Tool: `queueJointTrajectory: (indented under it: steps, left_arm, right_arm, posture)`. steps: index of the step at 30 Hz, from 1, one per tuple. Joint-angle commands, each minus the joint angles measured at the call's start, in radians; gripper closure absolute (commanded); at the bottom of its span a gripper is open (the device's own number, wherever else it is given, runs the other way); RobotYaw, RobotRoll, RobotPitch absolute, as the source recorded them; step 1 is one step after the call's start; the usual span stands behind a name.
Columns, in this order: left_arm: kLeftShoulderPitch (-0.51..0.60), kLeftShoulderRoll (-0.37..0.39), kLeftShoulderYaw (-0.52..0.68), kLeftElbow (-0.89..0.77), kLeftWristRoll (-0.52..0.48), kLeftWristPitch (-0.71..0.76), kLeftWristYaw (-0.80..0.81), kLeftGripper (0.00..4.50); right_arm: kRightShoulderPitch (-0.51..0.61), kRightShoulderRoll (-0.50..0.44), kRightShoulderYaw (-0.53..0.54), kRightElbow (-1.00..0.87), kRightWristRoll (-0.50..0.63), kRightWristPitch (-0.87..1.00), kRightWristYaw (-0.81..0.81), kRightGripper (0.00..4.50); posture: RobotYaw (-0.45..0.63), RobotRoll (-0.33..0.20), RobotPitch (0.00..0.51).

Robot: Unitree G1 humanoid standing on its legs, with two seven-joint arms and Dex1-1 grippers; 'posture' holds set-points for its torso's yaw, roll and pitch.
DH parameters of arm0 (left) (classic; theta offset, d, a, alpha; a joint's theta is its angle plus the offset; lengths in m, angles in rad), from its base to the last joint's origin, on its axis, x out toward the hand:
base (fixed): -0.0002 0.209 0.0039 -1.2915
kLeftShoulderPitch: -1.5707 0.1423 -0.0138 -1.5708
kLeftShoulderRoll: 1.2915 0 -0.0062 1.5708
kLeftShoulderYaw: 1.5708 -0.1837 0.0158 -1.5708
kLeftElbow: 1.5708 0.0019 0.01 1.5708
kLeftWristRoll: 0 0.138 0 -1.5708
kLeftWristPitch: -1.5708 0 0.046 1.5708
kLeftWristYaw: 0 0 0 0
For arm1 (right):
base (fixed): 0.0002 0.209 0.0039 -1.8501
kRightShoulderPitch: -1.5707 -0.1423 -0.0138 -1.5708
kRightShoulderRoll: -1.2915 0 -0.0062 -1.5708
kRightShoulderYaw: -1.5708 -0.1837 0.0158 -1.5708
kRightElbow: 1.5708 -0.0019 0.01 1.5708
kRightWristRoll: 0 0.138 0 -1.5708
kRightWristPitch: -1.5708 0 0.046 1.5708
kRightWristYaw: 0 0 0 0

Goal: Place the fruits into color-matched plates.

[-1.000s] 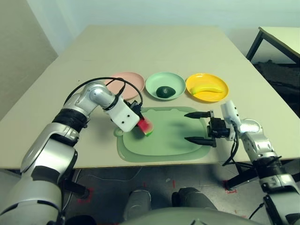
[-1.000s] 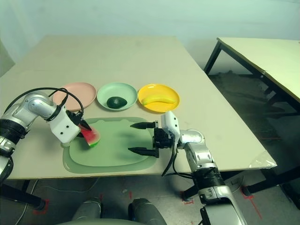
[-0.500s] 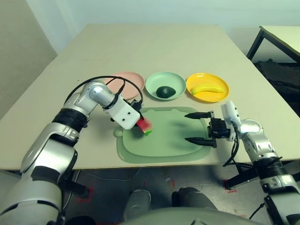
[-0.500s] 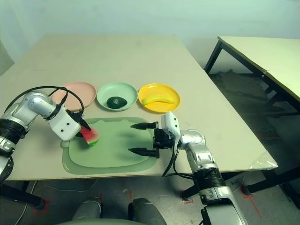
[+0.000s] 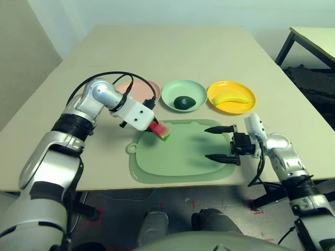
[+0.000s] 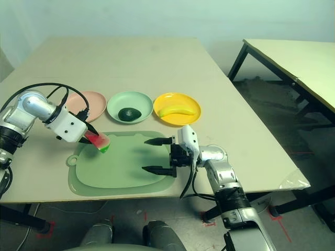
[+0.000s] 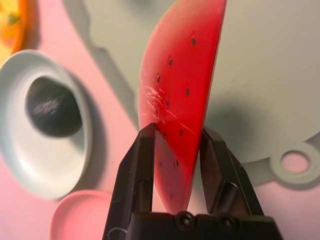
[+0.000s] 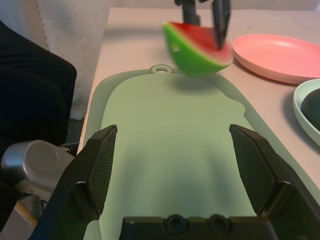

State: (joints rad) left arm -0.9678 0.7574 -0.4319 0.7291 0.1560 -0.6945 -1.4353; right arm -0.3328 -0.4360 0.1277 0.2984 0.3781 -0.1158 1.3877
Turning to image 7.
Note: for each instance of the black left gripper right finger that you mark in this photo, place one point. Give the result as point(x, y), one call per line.
point(225, 180)

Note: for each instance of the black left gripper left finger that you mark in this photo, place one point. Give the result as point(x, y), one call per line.
point(132, 175)

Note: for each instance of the mint green plate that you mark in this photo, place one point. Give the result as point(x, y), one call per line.
point(50, 170)

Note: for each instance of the dark green avocado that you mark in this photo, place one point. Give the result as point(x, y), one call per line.
point(52, 107)

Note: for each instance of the red watermelon slice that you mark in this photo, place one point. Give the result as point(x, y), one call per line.
point(180, 75)

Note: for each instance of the pink plate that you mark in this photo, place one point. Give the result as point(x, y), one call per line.
point(80, 217)

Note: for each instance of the green silicone cutting mat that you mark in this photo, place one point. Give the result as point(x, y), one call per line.
point(262, 75)

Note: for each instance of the yellow plate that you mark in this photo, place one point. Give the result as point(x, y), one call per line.
point(25, 30)

